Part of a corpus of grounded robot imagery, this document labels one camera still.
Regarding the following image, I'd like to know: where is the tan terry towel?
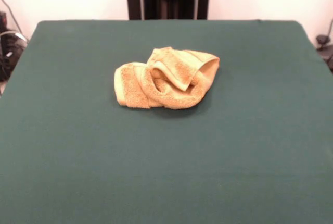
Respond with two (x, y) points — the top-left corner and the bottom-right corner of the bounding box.
(113, 47), (220, 110)

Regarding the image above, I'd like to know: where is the dark green table cloth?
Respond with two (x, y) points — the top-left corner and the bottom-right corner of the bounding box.
(0, 19), (333, 224)

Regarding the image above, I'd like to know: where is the grey tripod base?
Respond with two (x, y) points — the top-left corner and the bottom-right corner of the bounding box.
(315, 18), (333, 73)

